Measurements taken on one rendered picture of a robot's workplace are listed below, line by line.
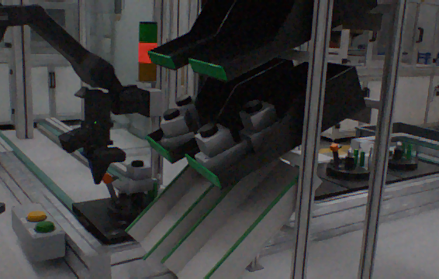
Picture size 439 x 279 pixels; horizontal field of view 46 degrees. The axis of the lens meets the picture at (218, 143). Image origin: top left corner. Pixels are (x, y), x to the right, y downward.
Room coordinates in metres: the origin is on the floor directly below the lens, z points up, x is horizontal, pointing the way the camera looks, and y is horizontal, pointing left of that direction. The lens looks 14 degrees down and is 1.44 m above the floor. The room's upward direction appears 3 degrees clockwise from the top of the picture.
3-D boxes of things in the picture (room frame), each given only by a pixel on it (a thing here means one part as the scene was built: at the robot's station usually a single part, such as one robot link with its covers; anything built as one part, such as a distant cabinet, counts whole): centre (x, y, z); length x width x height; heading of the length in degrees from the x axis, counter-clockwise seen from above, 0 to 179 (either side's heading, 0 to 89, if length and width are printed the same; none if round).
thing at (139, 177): (1.17, 0.18, 1.06); 0.08 x 0.04 x 0.07; 125
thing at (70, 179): (1.43, 0.34, 0.91); 0.84 x 0.28 x 0.10; 35
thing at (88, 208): (1.17, 0.19, 0.96); 0.24 x 0.24 x 0.02; 35
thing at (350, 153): (1.59, -0.42, 1.01); 0.24 x 0.24 x 0.13; 35
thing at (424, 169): (1.73, -0.63, 1.01); 0.24 x 0.24 x 0.13; 35
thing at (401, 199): (1.44, -0.21, 0.91); 1.24 x 0.33 x 0.10; 125
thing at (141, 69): (1.39, 0.20, 1.28); 0.05 x 0.05 x 0.05
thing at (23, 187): (1.31, 0.47, 0.91); 0.89 x 0.06 x 0.11; 35
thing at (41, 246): (1.12, 0.42, 0.93); 0.21 x 0.07 x 0.06; 35
